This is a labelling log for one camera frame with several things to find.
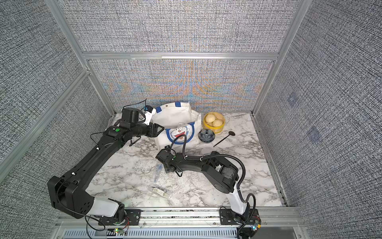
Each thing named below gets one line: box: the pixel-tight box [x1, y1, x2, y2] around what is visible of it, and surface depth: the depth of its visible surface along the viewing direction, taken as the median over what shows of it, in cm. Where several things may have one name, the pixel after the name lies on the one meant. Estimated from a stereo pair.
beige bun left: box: [205, 114, 216, 123], surface depth 109 cm
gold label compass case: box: [147, 184, 173, 199], surface depth 83 cm
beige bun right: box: [211, 118, 223, 127], surface depth 108 cm
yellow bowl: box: [202, 111, 225, 134], surface depth 108 cm
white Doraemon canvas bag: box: [151, 102, 202, 150], surface depth 97 cm
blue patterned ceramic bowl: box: [197, 128, 216, 143], surface depth 105 cm
